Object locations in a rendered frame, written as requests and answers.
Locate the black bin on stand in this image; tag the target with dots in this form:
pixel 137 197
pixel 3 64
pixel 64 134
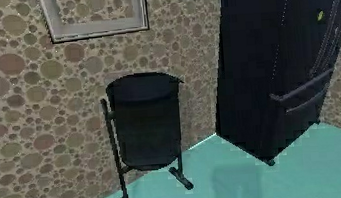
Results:
pixel 145 122

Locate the black fridge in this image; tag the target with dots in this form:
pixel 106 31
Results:
pixel 263 63

